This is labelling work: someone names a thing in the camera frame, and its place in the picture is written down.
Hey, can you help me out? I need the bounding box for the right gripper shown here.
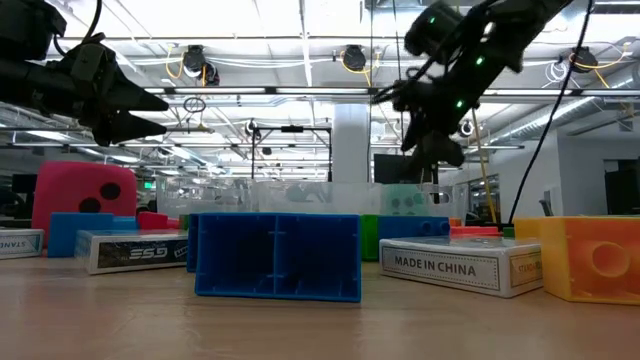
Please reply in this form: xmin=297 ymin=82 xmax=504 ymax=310
xmin=394 ymin=82 xmax=479 ymax=168

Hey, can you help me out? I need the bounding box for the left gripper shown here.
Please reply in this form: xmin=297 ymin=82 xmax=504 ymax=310
xmin=58 ymin=42 xmax=170 ymax=147

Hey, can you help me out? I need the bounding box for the small blue toy block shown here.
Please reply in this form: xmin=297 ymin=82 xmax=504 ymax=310
xmin=377 ymin=215 xmax=452 ymax=242

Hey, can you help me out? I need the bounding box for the red foam die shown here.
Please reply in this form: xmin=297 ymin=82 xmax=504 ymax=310
xmin=31 ymin=160 xmax=139 ymax=242

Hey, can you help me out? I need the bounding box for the orange toy block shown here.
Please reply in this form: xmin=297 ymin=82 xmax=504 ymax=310
xmin=448 ymin=217 xmax=502 ymax=240

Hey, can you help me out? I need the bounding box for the red toy block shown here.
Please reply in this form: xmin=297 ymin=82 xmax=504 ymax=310
xmin=137 ymin=211 xmax=182 ymax=232

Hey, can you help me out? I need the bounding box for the yellow toy block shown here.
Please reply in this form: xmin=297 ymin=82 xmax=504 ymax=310
xmin=513 ymin=215 xmax=640 ymax=307

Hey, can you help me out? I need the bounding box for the black monitor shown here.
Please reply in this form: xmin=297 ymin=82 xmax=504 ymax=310
xmin=373 ymin=153 xmax=441 ymax=186

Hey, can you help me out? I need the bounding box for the cyan foam die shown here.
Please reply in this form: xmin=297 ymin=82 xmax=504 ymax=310
xmin=383 ymin=184 xmax=433 ymax=218

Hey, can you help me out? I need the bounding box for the white square column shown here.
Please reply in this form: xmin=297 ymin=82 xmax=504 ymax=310
xmin=331 ymin=103 xmax=372 ymax=184

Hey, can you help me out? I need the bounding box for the dark cabinet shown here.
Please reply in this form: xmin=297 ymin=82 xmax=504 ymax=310
xmin=603 ymin=159 xmax=640 ymax=217

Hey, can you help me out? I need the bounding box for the yellow hanging cable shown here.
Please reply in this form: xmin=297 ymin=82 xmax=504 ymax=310
xmin=469 ymin=107 xmax=500 ymax=225

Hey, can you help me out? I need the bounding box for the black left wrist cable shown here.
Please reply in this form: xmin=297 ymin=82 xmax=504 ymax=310
xmin=52 ymin=0 xmax=105 ymax=57

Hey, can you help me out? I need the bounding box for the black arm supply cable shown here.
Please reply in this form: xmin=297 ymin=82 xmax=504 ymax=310
xmin=506 ymin=0 xmax=597 ymax=225

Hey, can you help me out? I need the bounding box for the black metal stand frame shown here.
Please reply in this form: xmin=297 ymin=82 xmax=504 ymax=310
xmin=249 ymin=124 xmax=334 ymax=183

